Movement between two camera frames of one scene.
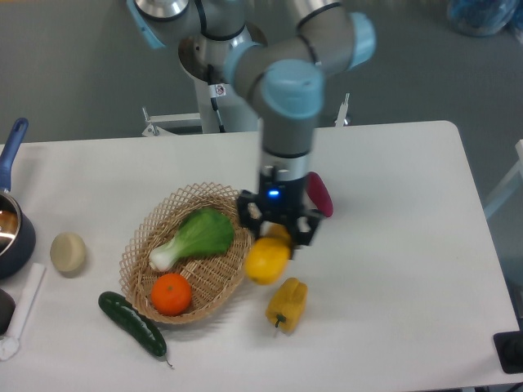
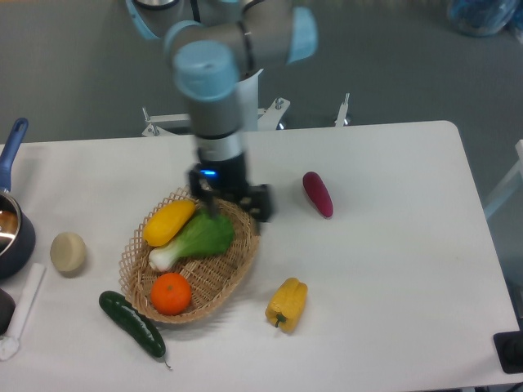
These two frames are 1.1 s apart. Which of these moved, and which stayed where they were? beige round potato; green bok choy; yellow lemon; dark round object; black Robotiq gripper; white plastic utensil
Moved: yellow lemon; black Robotiq gripper
Stayed: white plastic utensil; green bok choy; dark round object; beige round potato
